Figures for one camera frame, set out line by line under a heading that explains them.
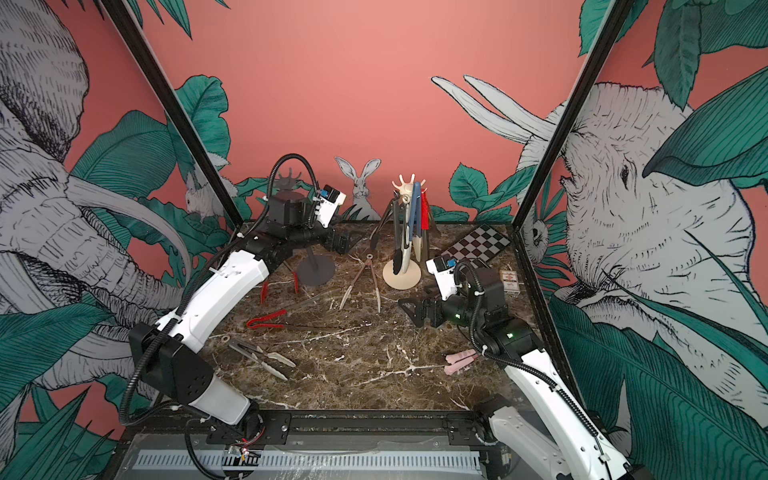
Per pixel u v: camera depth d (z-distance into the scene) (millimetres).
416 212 744
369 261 1074
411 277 1043
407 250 804
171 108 859
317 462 701
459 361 824
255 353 839
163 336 417
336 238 674
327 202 655
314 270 1063
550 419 425
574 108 858
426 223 778
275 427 740
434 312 591
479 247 1104
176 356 405
